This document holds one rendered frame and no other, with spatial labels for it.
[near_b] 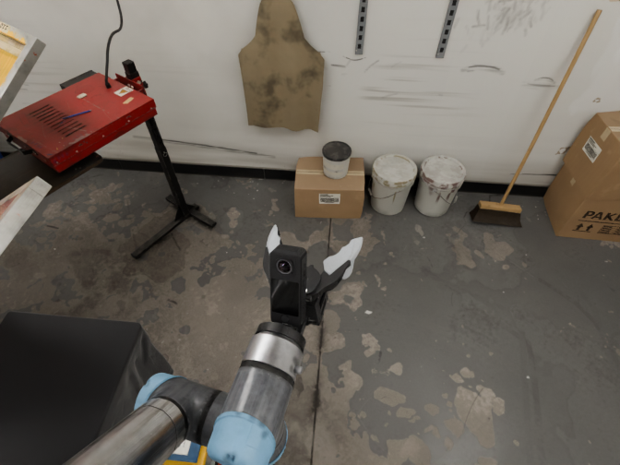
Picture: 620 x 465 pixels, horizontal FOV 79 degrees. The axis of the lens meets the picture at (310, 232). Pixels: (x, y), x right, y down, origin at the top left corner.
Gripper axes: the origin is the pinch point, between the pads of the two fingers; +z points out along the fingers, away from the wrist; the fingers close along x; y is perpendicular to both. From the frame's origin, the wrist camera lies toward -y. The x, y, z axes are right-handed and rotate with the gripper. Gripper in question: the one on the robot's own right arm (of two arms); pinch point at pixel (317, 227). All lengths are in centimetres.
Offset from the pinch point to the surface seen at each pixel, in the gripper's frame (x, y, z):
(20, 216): -67, 5, -5
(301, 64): -69, 57, 176
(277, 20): -79, 31, 175
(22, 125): -168, 34, 67
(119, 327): -77, 63, -4
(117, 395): -67, 67, -22
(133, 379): -70, 75, -15
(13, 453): -83, 62, -45
